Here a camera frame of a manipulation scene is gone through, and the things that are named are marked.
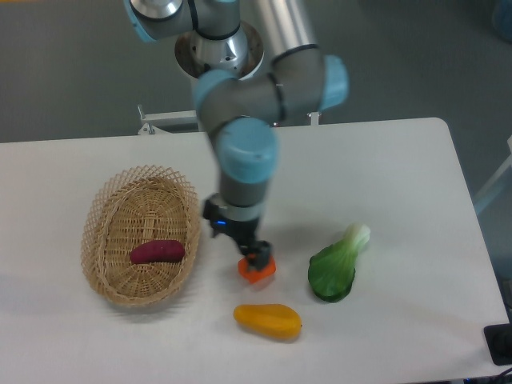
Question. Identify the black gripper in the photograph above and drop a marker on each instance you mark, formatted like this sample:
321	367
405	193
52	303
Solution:
240	224

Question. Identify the purple sweet potato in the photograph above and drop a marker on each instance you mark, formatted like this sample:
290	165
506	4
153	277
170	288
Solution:
158	251

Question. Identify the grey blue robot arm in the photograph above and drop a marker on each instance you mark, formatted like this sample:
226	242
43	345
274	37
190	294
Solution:
238	113

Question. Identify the woven wicker basket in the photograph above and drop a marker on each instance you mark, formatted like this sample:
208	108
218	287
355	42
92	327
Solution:
137	206

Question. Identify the orange bell pepper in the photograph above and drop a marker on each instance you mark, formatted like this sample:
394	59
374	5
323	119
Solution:
247	269

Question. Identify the yellow papaya fruit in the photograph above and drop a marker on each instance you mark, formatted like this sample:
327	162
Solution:
271	320

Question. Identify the green bok choy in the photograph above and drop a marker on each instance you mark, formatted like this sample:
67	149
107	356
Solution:
331	271

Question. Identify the black device at table edge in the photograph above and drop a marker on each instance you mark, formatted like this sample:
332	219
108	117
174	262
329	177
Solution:
498	339

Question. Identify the white metal base frame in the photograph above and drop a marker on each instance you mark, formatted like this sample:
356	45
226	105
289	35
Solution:
186	121

